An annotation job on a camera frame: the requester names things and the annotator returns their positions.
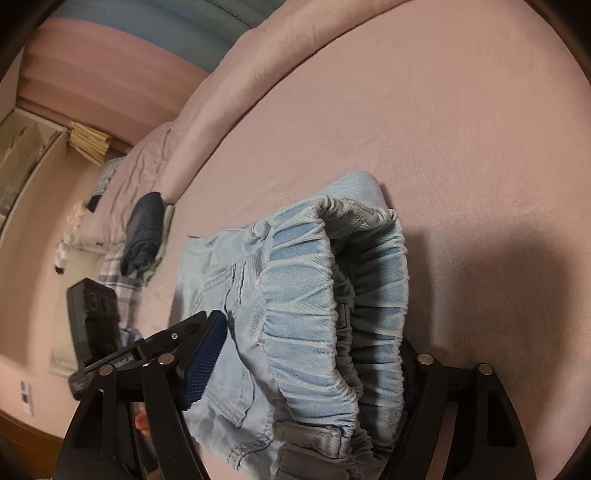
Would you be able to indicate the person's left hand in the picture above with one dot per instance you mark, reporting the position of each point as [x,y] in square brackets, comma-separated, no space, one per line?
[141,422]

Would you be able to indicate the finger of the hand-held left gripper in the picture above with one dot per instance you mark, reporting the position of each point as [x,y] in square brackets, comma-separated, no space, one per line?
[182,334]

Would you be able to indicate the white wall outlet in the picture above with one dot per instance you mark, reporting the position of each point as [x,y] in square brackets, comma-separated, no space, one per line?
[26,392]

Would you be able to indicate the dark blue folded clothing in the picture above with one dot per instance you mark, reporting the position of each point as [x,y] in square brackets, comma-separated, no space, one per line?
[144,233]

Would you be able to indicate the grey-blue curtain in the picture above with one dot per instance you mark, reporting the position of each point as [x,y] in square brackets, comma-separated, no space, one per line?
[217,27]

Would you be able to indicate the plaid cloth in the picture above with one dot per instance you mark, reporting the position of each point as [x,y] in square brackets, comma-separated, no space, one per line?
[113,279]

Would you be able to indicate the stack of tan books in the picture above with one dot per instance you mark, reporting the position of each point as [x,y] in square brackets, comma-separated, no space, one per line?
[90,142]

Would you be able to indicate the pink folded quilt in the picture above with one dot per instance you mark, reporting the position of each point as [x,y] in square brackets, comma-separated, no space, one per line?
[217,106]

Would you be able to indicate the pink bed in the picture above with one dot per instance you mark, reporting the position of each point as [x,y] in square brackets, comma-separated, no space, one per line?
[415,129]

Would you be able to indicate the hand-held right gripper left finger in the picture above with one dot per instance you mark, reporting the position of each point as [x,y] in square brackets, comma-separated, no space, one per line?
[203,364]

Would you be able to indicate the light blue denim pants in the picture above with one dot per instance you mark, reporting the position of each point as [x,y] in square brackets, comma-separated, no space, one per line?
[300,286]

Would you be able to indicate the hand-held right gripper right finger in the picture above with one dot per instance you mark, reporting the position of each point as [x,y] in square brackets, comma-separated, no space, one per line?
[452,415]

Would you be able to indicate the white plush toy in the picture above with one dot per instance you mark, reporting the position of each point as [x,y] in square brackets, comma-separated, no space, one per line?
[69,237]

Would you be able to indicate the pink curtain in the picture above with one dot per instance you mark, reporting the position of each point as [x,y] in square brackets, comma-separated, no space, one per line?
[106,78]

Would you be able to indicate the plaid pillow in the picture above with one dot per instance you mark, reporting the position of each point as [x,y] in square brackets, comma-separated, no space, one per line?
[108,175]

